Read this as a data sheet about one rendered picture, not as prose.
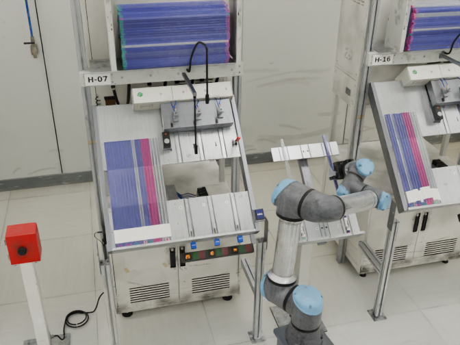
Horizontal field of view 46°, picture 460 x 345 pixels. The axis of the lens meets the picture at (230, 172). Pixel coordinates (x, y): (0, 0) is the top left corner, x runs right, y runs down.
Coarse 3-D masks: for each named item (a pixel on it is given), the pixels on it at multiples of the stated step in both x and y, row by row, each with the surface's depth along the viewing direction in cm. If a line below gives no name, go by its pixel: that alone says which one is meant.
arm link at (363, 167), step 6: (354, 162) 232; (360, 162) 226; (366, 162) 226; (372, 162) 227; (348, 168) 235; (354, 168) 228; (360, 168) 225; (366, 168) 226; (372, 168) 226; (360, 174) 227; (366, 174) 226
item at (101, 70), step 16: (240, 0) 246; (240, 16) 249; (112, 32) 238; (240, 32) 253; (112, 48) 242; (240, 48) 256; (96, 64) 255; (112, 64) 245; (208, 64) 257; (224, 64) 259; (96, 80) 251; (112, 80) 253; (176, 192) 294; (112, 288) 277
